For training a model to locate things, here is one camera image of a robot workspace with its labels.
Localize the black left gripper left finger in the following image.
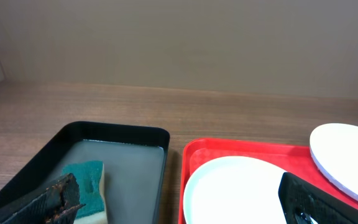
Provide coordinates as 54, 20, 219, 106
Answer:
0, 173, 85, 224

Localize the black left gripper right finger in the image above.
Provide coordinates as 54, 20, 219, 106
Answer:
278, 172, 358, 224

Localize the green and yellow sponge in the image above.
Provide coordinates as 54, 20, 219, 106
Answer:
62, 161, 108, 224

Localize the pale green plate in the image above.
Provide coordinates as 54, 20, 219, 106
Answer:
183, 156, 287, 224

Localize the white plate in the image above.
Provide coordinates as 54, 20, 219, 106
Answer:
310, 123, 358, 201

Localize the red plastic tray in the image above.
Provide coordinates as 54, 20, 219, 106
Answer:
178, 138, 358, 224

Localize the black water tray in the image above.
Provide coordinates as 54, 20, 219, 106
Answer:
0, 121, 170, 223

